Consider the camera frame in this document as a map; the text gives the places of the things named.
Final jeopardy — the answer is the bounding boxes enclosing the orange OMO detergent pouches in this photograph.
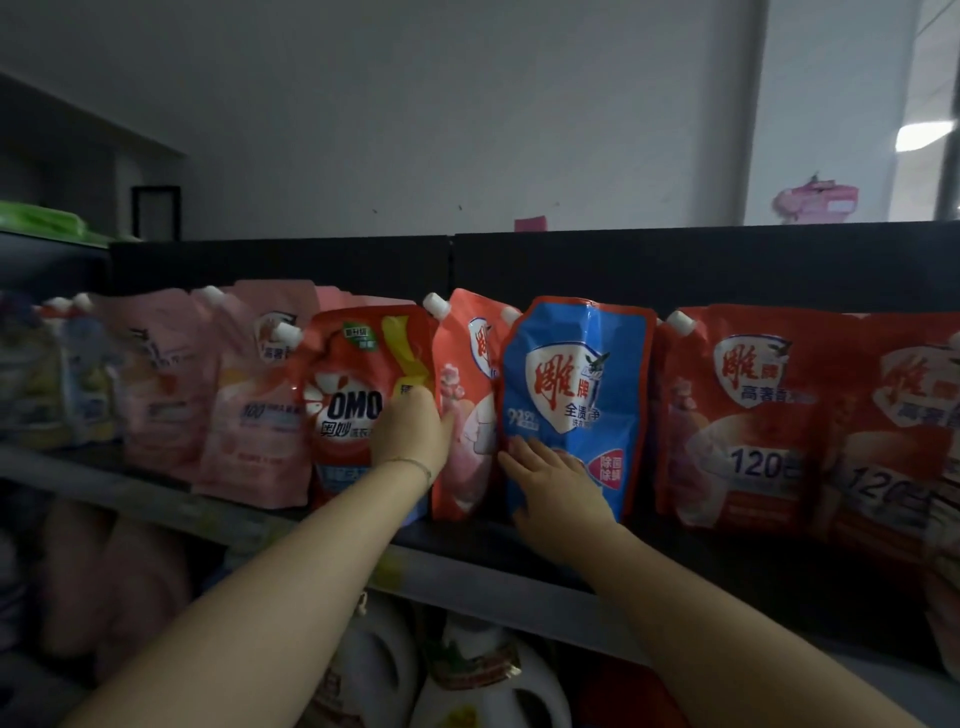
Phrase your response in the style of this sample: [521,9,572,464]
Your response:
[273,303,442,526]

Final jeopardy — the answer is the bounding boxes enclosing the dark metal shelf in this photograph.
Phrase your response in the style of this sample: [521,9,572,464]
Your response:
[0,221,960,728]

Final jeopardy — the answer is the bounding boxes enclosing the person's left forearm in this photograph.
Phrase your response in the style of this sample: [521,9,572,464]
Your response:
[63,461,436,728]

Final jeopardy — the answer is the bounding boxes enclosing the yellow price label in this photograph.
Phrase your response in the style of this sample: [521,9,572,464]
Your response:
[371,551,406,594]

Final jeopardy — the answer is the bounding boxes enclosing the person's right forearm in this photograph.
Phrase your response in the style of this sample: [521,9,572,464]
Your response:
[569,524,928,728]

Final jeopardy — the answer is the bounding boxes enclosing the white detergent jug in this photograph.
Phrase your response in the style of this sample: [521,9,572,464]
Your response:
[299,592,421,728]
[408,611,575,728]

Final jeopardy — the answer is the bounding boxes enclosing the blue Diao detergent pouch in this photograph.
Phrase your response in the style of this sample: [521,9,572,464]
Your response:
[497,296,659,528]

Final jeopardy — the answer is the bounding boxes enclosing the person's left hand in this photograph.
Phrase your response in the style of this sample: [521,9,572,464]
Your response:
[368,386,457,489]

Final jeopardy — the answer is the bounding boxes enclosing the thin chain bracelet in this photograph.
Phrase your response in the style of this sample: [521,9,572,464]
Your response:
[382,455,435,489]

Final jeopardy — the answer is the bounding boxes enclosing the flat green pack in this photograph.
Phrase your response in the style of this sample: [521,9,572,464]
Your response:
[0,200,110,247]

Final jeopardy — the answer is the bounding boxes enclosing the person's right hand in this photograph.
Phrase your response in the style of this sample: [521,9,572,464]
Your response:
[497,434,624,562]

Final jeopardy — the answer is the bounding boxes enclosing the ceiling light panel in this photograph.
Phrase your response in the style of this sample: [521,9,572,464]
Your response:
[896,119,958,153]

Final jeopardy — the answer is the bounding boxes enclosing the grey vertical pole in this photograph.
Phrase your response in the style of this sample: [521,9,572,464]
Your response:
[937,142,960,223]

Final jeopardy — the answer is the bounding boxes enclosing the pink bagged item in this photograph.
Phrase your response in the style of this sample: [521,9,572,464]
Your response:
[772,176,860,225]

